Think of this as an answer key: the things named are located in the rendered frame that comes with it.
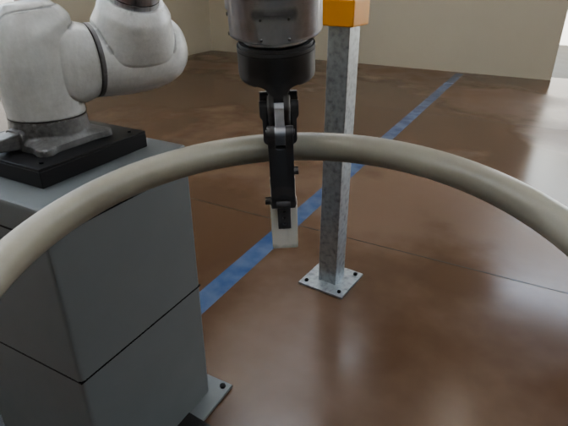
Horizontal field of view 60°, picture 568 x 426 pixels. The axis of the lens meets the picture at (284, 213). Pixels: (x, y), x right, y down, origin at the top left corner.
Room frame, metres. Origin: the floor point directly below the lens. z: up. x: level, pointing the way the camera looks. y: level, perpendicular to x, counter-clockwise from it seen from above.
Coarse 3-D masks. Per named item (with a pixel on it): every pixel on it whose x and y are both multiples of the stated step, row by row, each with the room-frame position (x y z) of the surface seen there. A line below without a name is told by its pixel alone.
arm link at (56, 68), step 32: (32, 0) 1.03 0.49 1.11; (0, 32) 0.95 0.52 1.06; (32, 32) 0.95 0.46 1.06; (64, 32) 0.99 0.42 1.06; (0, 64) 0.94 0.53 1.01; (32, 64) 0.94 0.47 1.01; (64, 64) 0.97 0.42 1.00; (96, 64) 1.01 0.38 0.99; (0, 96) 0.96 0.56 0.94; (32, 96) 0.93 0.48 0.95; (64, 96) 0.96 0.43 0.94; (96, 96) 1.04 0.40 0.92
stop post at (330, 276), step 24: (336, 0) 1.65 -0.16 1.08; (360, 0) 1.65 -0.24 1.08; (336, 24) 1.65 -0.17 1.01; (360, 24) 1.66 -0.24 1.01; (336, 48) 1.67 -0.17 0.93; (336, 72) 1.67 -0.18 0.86; (336, 96) 1.66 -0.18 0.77; (336, 120) 1.66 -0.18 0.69; (336, 168) 1.66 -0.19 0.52; (336, 192) 1.65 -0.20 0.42; (336, 216) 1.65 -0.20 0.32; (336, 240) 1.65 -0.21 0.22; (336, 264) 1.65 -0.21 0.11; (336, 288) 1.62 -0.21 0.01
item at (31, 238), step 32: (160, 160) 0.45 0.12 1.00; (192, 160) 0.46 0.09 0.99; (224, 160) 0.48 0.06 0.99; (256, 160) 0.49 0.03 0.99; (320, 160) 0.49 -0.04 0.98; (352, 160) 0.48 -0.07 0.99; (384, 160) 0.46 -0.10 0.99; (416, 160) 0.45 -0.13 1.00; (448, 160) 0.44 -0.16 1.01; (96, 192) 0.40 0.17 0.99; (128, 192) 0.42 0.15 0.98; (480, 192) 0.40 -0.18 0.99; (512, 192) 0.38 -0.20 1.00; (32, 224) 0.35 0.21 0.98; (64, 224) 0.37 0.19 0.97; (544, 224) 0.35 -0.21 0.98; (0, 256) 0.31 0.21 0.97; (32, 256) 0.33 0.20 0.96; (0, 288) 0.29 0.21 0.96
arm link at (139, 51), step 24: (96, 0) 1.08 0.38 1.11; (120, 0) 1.04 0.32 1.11; (144, 0) 1.05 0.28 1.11; (96, 24) 1.05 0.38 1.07; (120, 24) 1.03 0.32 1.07; (144, 24) 1.04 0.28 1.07; (168, 24) 1.09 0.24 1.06; (120, 48) 1.03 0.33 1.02; (144, 48) 1.05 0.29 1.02; (168, 48) 1.10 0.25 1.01; (120, 72) 1.04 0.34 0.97; (144, 72) 1.07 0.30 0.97; (168, 72) 1.11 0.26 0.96
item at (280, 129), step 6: (282, 102) 0.46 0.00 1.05; (276, 108) 0.46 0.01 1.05; (282, 108) 0.46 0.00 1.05; (276, 114) 0.45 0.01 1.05; (282, 114) 0.45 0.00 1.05; (276, 120) 0.44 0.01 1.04; (282, 120) 0.44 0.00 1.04; (276, 126) 0.44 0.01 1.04; (282, 126) 0.44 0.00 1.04; (276, 132) 0.43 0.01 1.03; (282, 132) 0.43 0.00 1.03; (276, 138) 0.43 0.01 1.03; (282, 138) 0.43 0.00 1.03; (276, 144) 0.44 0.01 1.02; (282, 144) 0.44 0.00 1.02
